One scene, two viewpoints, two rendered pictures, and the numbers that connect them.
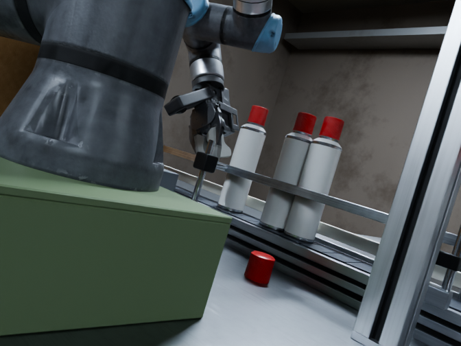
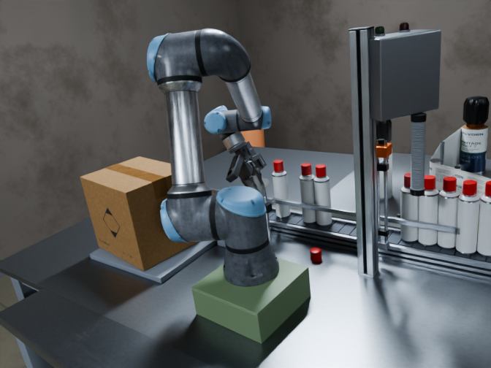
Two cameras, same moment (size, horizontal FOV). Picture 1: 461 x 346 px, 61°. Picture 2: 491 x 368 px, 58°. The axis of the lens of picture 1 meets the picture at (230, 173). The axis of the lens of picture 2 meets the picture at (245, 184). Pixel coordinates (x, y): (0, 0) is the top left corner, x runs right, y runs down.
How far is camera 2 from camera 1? 0.91 m
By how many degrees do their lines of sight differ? 20
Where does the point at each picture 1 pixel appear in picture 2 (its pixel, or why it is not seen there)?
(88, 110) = (258, 263)
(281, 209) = (311, 214)
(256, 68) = not seen: outside the picture
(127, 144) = (271, 265)
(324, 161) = (323, 190)
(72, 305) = (285, 315)
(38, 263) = (277, 312)
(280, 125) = (250, 17)
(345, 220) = (344, 89)
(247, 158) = (283, 190)
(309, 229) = (328, 220)
